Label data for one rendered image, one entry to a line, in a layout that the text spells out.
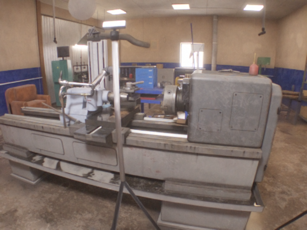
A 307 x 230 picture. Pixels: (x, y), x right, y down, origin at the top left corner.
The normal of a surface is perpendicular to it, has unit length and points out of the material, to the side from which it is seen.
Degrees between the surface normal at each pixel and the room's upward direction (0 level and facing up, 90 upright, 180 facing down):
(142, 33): 90
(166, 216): 90
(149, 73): 90
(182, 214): 90
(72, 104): 68
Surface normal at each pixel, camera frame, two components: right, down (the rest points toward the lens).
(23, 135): -0.26, 0.29
